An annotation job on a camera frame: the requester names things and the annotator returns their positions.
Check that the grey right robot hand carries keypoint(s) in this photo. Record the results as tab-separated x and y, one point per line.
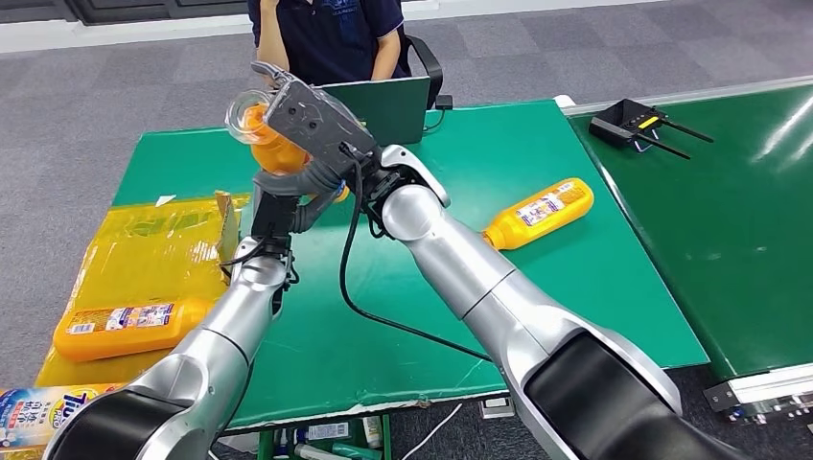
274	75

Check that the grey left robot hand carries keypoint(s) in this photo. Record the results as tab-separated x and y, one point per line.
298	181

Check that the orange bottle with blue label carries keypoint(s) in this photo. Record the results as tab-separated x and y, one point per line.
273	149

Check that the orange bottle with white label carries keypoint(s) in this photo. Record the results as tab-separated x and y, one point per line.
540	213

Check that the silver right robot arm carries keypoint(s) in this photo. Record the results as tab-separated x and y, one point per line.
483	279

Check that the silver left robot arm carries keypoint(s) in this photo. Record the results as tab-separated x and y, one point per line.
216	330

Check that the orange bottle with barcode label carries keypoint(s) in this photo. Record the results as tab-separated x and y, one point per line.
108	330

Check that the white labelled bottle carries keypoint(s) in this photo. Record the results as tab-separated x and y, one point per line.
327	432

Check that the green bottle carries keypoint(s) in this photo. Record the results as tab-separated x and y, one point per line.
355	452

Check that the Tide detergent bottle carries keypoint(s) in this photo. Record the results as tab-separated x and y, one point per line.
38	413

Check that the person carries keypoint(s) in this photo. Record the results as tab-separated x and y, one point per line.
330	44

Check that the brown cardboard piece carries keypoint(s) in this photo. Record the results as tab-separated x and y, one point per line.
227	228

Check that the dark green laptop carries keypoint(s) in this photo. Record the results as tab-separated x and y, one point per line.
394	111

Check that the white paper scrap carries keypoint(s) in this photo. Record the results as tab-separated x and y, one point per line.
165	200

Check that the black office chair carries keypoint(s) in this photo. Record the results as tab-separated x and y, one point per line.
427	60

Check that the dark framed glass partition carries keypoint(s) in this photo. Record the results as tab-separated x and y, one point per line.
127	9

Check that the black power adapter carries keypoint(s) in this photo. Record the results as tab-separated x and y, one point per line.
444	102

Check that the yellow plastic bag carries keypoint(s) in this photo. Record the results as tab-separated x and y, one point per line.
140	254

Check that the white corner piece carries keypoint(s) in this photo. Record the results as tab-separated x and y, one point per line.
564	101

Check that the grey floor socket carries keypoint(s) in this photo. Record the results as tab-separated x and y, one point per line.
497	408

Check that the black remote controller with antennas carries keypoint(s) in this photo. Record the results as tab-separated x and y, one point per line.
619	124

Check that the green conveyor belt table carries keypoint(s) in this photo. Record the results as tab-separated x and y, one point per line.
730	222

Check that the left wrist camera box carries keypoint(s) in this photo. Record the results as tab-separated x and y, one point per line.
274	216

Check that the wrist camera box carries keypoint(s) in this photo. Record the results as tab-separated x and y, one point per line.
274	216
317	127

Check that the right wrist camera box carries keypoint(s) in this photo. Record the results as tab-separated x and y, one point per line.
317	127

